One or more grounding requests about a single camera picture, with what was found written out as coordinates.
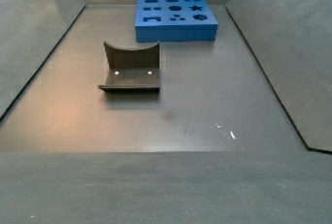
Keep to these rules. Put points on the black curved holder stand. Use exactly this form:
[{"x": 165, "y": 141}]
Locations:
[{"x": 133, "y": 68}]

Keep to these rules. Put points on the blue shape sorter box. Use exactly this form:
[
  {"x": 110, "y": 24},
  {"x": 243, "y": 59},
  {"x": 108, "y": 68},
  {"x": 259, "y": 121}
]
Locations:
[{"x": 175, "y": 21}]

